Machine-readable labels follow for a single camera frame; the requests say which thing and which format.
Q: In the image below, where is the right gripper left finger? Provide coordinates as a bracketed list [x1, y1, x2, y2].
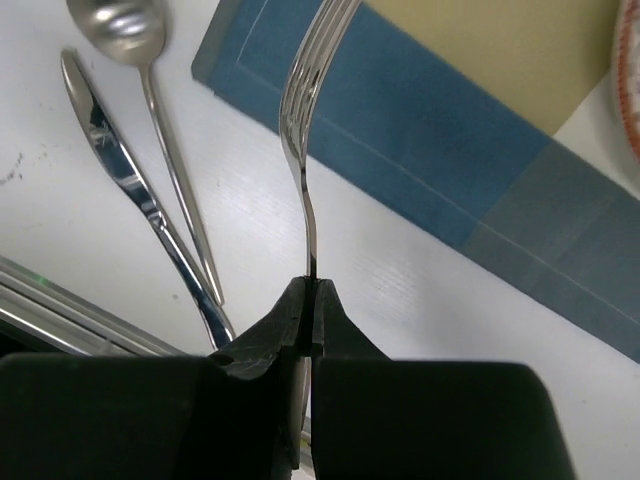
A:
[1, 277, 306, 479]

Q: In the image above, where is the blue beige checked placemat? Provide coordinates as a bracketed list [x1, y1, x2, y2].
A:
[190, 0, 640, 365]

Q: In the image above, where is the silver spoon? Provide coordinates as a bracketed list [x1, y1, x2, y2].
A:
[65, 0, 226, 306]

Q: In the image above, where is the silver table knife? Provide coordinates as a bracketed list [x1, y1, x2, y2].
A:
[60, 48, 235, 350]

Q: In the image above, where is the floral patterned ceramic plate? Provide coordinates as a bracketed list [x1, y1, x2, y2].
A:
[611, 0, 639, 162]

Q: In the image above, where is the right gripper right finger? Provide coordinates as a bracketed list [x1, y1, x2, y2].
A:
[311, 280, 575, 479]

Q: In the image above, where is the silver fork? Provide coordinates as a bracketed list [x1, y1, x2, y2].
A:
[271, 1, 360, 479]

